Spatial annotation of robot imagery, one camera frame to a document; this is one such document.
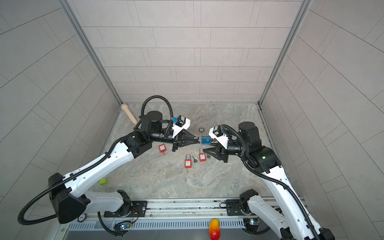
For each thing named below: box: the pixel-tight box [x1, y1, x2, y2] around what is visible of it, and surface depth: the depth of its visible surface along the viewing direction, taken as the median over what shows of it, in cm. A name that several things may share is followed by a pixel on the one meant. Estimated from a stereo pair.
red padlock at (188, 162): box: [184, 153, 192, 169], surface depth 87 cm
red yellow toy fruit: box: [209, 219, 221, 240], surface depth 65 cm
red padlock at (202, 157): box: [199, 153, 207, 162], surface depth 89 cm
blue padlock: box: [201, 136, 212, 145], surface depth 59 cm
